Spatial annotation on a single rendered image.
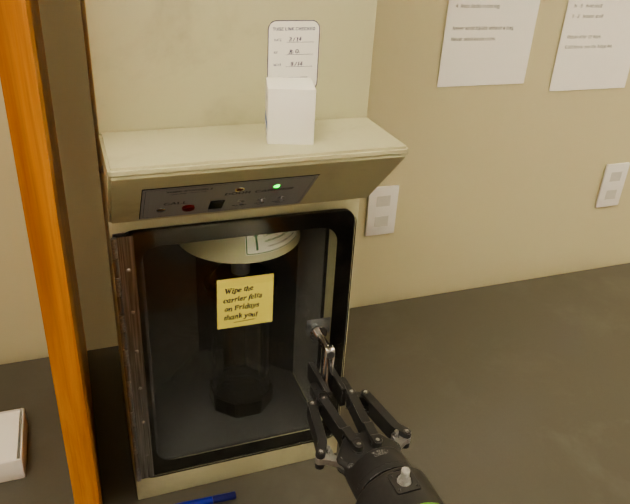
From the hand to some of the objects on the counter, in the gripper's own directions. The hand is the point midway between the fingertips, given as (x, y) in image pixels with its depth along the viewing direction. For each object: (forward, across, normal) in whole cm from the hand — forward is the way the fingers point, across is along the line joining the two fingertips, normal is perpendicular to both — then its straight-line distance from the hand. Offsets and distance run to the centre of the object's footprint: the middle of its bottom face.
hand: (326, 383), depth 92 cm
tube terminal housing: (+18, +11, +20) cm, 29 cm away
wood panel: (+21, +33, +21) cm, 44 cm away
